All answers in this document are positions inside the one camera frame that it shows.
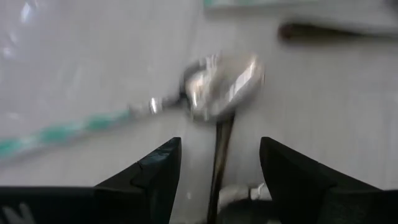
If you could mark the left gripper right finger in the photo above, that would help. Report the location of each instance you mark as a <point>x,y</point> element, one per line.
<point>304,193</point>

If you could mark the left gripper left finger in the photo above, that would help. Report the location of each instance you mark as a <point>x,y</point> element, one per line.
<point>149,186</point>

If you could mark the black metal spoon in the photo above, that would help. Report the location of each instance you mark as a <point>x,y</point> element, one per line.
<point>311,31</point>
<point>219,161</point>

